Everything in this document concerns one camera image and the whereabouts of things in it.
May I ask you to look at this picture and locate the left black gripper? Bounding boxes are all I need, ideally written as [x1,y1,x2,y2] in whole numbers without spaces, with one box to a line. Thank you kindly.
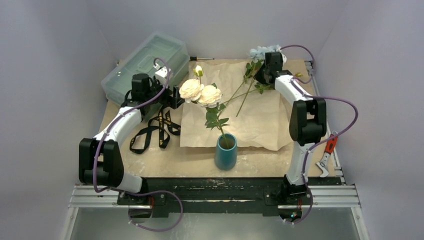
[145,77,185,109]

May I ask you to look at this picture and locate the cream rose flower stem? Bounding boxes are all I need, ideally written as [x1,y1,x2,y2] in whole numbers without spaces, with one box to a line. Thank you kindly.
[178,65,231,149]

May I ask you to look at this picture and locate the blue flower stem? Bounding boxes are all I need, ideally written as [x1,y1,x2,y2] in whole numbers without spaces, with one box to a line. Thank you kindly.
[236,44,287,117]

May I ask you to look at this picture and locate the translucent plastic storage box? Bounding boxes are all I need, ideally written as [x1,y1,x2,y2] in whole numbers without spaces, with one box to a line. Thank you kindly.
[101,32,190,105]

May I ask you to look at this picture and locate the black gold lettered ribbon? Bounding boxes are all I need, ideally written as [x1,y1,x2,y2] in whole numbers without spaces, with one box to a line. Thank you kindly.
[129,106,181,155]

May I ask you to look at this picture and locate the orange beige wrapping paper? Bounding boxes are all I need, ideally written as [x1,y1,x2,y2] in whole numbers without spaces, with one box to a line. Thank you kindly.
[180,60,292,151]

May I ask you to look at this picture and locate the small white rose stem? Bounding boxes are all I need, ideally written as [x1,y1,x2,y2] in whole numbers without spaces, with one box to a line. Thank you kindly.
[218,80,273,116]

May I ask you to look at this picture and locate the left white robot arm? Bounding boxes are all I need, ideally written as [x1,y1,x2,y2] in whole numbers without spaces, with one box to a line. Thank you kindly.
[78,69,183,205]

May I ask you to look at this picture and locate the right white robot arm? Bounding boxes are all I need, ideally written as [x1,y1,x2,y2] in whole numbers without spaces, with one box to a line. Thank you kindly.
[255,51,327,204]

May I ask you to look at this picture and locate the teal ceramic vase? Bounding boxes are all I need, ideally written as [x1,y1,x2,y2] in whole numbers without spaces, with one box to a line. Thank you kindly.
[214,133,238,171]

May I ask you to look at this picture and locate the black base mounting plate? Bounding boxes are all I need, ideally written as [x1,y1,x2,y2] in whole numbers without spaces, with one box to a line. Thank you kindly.
[117,176,312,218]

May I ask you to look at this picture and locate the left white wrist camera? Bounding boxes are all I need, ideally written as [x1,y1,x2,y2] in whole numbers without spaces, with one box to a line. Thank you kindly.
[153,63,172,86]

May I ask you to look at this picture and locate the orange handled wrench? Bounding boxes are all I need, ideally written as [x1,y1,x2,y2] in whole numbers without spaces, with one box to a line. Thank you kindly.
[316,131,338,178]

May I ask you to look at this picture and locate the aluminium frame rail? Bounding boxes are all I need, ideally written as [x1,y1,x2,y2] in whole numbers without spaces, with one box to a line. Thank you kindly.
[60,185,370,240]

